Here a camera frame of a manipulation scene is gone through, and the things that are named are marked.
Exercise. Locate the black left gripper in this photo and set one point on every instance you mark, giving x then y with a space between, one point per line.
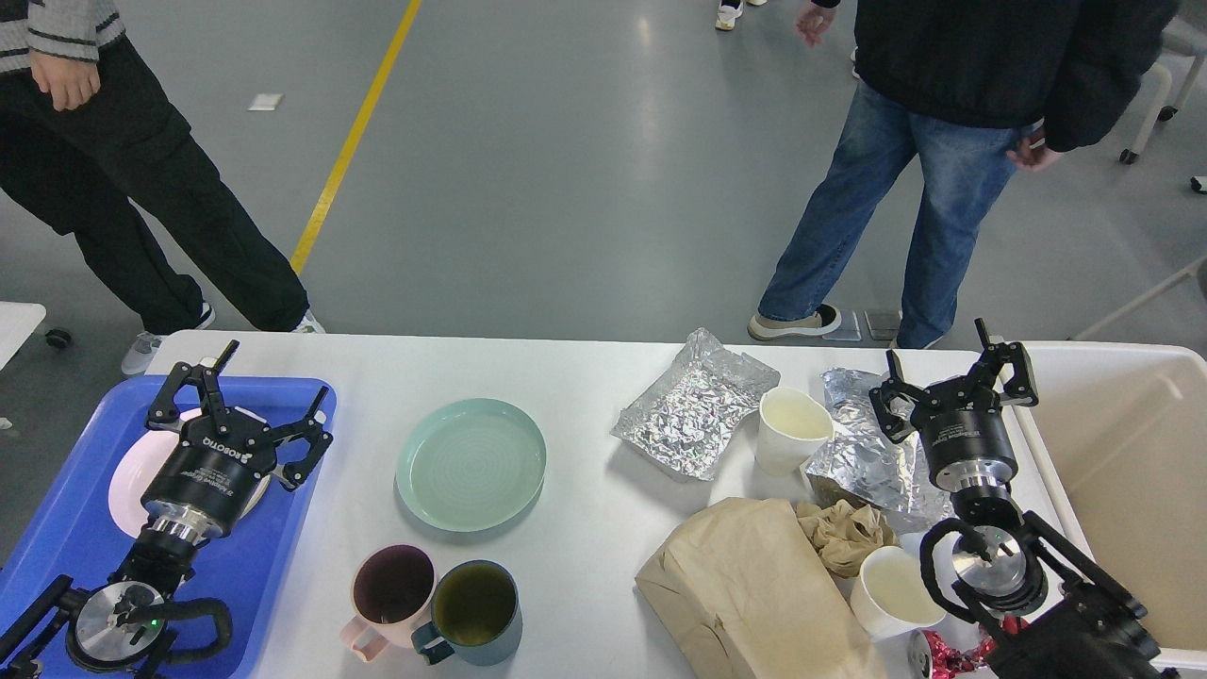
212 476

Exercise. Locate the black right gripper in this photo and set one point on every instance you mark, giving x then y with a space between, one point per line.
959 421

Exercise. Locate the pink mug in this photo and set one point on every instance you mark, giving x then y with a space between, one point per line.
390 595

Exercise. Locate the mint green plate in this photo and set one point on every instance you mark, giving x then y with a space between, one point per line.
471 465

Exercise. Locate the dark teal mug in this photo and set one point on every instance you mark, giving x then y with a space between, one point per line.
475 614

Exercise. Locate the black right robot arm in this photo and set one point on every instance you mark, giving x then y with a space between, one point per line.
1050 610

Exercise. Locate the crumpled foil sheet right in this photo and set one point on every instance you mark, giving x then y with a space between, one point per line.
859 465

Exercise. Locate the crumpled foil sheet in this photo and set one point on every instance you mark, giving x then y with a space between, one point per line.
684 420
859 465

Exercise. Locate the pink plate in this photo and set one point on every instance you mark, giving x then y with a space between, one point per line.
135 472

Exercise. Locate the white paper cup upper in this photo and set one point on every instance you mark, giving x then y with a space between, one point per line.
792 427

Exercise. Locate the white paper cup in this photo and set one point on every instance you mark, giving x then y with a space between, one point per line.
889 597
792 427

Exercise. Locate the beige plastic bin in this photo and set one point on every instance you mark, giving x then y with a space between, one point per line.
1120 438

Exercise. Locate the crumpled brown napkin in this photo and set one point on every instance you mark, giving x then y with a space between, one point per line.
844 535

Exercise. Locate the white paper cup lower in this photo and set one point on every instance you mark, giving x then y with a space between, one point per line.
889 597

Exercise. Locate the small white side table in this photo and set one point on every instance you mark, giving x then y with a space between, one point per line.
19 322

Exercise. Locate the crumpled foil sheet left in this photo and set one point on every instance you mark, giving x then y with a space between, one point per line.
684 420

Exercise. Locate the red candy wrapper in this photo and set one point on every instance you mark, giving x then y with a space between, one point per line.
955 650

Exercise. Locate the brown paper bag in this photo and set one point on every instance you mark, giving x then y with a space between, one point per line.
744 595

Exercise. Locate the person in blue jeans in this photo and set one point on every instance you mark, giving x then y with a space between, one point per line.
975 91

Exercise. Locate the person in black trousers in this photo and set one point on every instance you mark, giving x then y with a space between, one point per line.
92 144

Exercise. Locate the white office chair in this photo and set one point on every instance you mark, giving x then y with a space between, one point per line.
1185 36

